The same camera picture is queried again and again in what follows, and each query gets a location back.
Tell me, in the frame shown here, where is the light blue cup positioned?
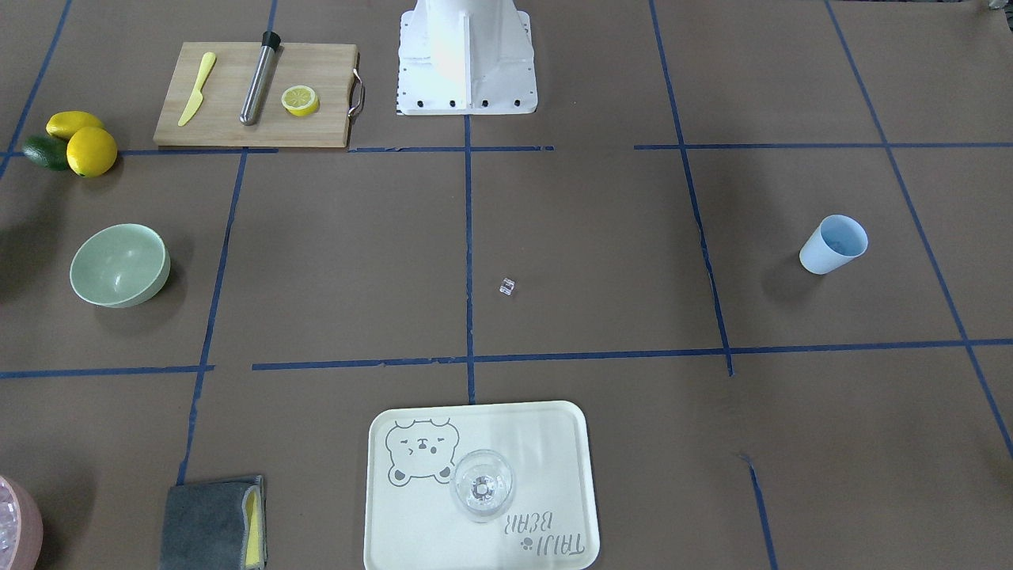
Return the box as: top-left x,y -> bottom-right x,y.
799,215 -> 869,276

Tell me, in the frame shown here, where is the pale green bowl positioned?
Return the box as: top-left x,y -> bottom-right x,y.
69,223 -> 171,308

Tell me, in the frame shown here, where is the pink bowl of ice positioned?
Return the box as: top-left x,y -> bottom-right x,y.
1,476 -> 44,569

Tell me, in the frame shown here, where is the clear wine glass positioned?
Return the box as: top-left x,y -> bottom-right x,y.
451,450 -> 516,523

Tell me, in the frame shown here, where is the cream bear tray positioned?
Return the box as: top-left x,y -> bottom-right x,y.
364,401 -> 601,569

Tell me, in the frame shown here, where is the lemon half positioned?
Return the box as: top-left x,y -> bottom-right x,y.
281,85 -> 320,118

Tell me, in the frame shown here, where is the wooden cutting board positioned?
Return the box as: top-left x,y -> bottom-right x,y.
154,42 -> 362,148

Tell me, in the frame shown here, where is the yellow plastic knife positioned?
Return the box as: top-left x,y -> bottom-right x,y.
177,51 -> 217,127

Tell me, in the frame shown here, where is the grey yellow folded cloth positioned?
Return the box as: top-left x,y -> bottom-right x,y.
157,475 -> 267,569

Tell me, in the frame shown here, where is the yellow lemon round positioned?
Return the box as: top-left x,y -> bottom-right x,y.
66,127 -> 116,178

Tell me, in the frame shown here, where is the yellow lemon upper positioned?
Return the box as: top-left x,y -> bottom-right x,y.
46,109 -> 104,142

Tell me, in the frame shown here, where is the green avocado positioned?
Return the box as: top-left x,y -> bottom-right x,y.
21,135 -> 71,172

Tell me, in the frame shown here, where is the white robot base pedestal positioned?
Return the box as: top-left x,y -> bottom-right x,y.
396,1 -> 539,116

